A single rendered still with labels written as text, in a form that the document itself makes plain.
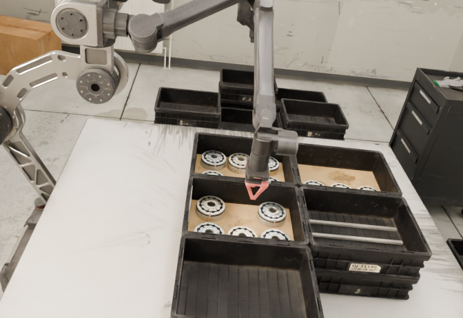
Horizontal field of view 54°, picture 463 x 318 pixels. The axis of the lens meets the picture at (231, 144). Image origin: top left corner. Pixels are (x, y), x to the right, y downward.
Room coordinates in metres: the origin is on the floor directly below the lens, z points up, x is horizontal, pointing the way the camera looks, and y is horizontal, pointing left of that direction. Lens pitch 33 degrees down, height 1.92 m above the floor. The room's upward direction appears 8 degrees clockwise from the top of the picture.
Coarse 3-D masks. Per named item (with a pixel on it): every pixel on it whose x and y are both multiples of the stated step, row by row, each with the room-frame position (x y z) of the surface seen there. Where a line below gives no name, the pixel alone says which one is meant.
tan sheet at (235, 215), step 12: (192, 204) 1.25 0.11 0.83; (228, 204) 1.28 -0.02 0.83; (240, 204) 1.29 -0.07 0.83; (192, 216) 1.19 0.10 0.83; (228, 216) 1.22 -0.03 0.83; (240, 216) 1.23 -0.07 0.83; (252, 216) 1.24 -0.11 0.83; (288, 216) 1.27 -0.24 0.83; (192, 228) 1.13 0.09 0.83; (228, 228) 1.16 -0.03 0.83; (252, 228) 1.18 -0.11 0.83; (264, 228) 1.19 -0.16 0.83; (276, 228) 1.19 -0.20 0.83; (288, 228) 1.20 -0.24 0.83
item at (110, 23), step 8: (104, 0) 1.31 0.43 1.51; (96, 8) 1.24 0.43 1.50; (104, 8) 1.28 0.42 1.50; (112, 8) 1.30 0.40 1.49; (96, 16) 1.24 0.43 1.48; (104, 16) 1.26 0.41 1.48; (112, 16) 1.26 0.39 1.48; (120, 16) 1.28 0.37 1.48; (96, 24) 1.24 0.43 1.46; (104, 24) 1.25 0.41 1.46; (112, 24) 1.25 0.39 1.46; (120, 24) 1.26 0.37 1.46; (104, 32) 1.24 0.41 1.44; (112, 32) 1.25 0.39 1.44; (120, 32) 1.26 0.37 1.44; (104, 40) 1.27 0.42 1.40
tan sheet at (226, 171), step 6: (198, 156) 1.56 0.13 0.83; (198, 162) 1.52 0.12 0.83; (198, 168) 1.48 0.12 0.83; (204, 168) 1.49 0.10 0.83; (228, 168) 1.51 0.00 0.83; (228, 174) 1.47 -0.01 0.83; (234, 174) 1.47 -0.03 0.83; (240, 174) 1.48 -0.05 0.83; (276, 174) 1.52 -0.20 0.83; (282, 174) 1.52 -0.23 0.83; (282, 180) 1.48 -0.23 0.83
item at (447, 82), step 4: (444, 80) 2.71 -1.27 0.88; (448, 80) 2.71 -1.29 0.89; (452, 80) 2.72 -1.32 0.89; (456, 80) 2.74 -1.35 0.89; (436, 84) 2.67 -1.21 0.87; (440, 84) 2.64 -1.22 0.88; (444, 84) 2.65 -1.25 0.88; (448, 84) 2.66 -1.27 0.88; (452, 84) 2.66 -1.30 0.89; (456, 84) 2.66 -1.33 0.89; (460, 84) 2.68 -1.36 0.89; (456, 88) 2.62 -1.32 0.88; (460, 88) 2.62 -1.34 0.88
